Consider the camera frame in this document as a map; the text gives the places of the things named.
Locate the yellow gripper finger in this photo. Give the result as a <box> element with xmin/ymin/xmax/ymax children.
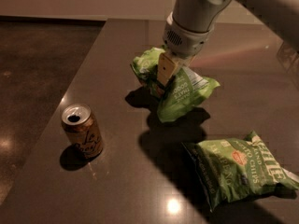
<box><xmin>183</xmin><ymin>56</ymin><xmax>195</xmax><ymax>67</ymax></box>
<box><xmin>157</xmin><ymin>52</ymin><xmax>183</xmax><ymax>87</ymax></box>

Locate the green rice chip bag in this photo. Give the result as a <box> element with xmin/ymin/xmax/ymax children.
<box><xmin>131</xmin><ymin>48</ymin><xmax>220</xmax><ymax>123</ymax></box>

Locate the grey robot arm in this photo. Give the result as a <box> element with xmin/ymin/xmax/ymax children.
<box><xmin>157</xmin><ymin>0</ymin><xmax>299</xmax><ymax>86</ymax></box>

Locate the orange soda can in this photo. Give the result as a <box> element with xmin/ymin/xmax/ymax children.
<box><xmin>62</xmin><ymin>104</ymin><xmax>103</xmax><ymax>159</ymax></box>

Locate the green jalapeno chip bag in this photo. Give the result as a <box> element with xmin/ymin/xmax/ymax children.
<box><xmin>183</xmin><ymin>132</ymin><xmax>299</xmax><ymax>209</ymax></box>

